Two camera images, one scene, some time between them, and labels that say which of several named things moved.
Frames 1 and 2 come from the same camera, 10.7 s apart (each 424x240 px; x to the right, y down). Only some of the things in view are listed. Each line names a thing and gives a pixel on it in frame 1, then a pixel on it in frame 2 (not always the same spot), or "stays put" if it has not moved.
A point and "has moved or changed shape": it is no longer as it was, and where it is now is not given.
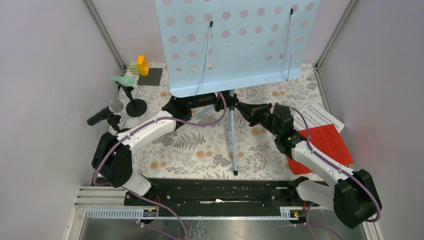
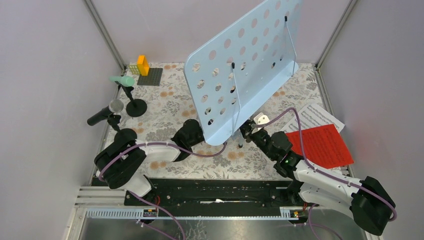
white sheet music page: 315,117 stays put
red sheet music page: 325,140 stays put
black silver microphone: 115,106 stays put
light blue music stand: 212,46 has moved or changed shape
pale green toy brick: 134,69 stays put
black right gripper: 251,112 -> 246,129
